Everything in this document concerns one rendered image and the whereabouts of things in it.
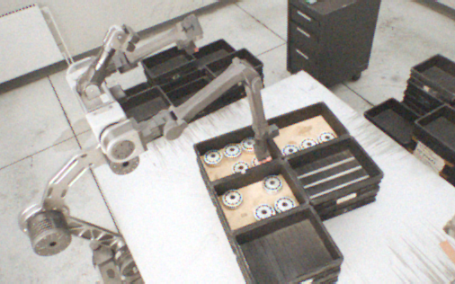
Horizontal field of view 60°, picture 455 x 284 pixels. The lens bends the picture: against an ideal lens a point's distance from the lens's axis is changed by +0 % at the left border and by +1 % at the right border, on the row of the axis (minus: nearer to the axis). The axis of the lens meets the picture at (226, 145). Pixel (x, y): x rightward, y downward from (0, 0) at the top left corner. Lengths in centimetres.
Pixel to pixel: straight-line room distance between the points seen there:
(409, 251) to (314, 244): 47
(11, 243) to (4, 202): 43
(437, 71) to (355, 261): 189
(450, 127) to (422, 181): 74
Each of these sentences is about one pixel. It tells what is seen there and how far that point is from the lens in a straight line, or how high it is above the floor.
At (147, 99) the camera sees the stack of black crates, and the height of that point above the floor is 52.
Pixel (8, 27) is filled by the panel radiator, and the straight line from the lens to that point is 445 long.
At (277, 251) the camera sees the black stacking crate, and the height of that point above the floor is 83.
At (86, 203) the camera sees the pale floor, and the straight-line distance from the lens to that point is 335.
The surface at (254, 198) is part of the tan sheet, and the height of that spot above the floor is 83.
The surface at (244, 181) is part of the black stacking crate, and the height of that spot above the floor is 88.
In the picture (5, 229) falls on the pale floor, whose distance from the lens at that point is 353.
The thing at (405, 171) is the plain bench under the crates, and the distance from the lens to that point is 240.
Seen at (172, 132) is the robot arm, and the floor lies 143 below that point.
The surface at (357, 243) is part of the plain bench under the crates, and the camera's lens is 208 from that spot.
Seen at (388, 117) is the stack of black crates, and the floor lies 27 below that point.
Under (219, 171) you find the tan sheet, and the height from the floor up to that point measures 83.
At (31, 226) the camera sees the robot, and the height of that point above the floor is 95.
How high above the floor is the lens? 250
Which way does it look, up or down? 47 degrees down
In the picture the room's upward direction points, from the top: 8 degrees counter-clockwise
